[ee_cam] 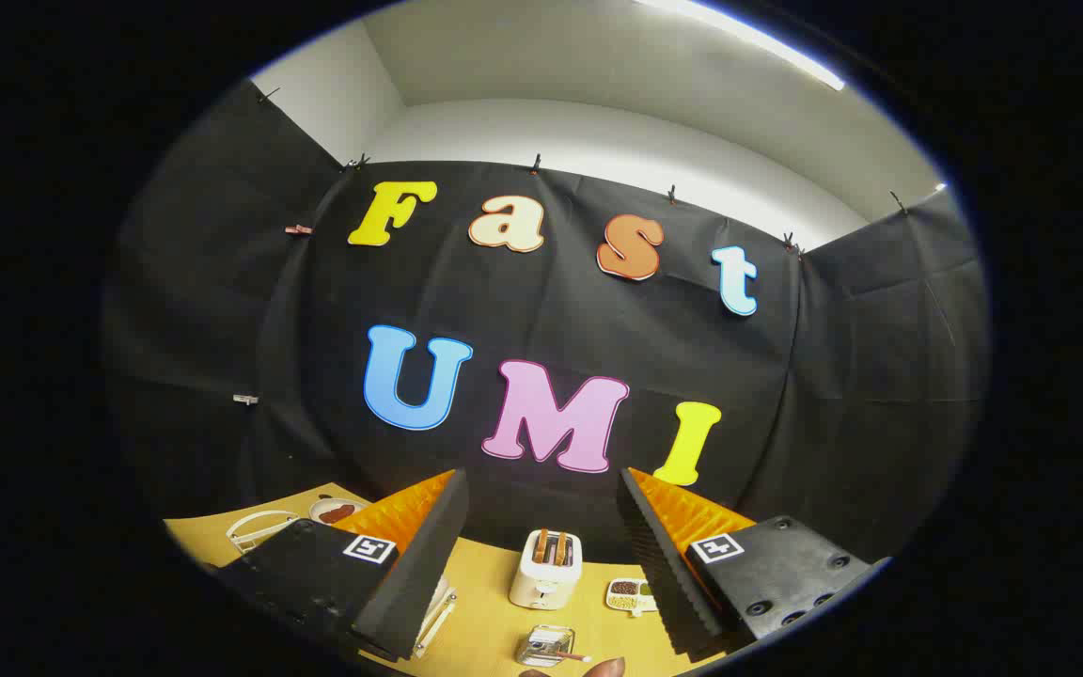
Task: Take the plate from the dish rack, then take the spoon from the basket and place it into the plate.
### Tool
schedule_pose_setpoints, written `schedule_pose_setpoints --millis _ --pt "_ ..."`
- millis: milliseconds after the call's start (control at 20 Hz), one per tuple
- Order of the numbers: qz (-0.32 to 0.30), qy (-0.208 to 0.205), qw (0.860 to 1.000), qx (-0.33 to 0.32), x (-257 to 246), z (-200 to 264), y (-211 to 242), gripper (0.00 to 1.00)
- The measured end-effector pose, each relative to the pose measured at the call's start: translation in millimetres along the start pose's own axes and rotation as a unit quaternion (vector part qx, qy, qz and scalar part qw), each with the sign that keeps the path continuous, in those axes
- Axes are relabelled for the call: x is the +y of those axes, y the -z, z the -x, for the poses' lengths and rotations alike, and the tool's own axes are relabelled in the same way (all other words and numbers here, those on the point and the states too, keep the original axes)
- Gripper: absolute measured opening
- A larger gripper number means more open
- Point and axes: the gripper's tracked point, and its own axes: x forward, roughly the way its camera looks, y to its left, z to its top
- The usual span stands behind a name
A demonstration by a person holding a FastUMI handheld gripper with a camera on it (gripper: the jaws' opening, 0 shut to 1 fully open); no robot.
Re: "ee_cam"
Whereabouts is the silver wire basket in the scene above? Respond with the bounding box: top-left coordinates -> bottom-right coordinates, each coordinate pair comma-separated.
515,624 -> 576,669

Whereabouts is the white wire dish rack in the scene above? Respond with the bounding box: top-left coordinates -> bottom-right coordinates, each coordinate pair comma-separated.
226,510 -> 458,659

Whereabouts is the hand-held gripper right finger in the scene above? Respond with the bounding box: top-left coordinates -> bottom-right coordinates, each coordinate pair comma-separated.
617,467 -> 892,659

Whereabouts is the small dish with brown food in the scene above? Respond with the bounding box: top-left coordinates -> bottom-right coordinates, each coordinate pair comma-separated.
309,497 -> 369,525

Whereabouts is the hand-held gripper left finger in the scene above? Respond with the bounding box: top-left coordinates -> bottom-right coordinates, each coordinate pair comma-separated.
212,468 -> 469,664

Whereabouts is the white divided seasoning tray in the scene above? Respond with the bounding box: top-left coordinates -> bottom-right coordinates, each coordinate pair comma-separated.
605,577 -> 658,617

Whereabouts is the cream white toaster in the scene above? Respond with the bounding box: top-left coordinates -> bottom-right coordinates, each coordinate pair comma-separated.
509,528 -> 584,610

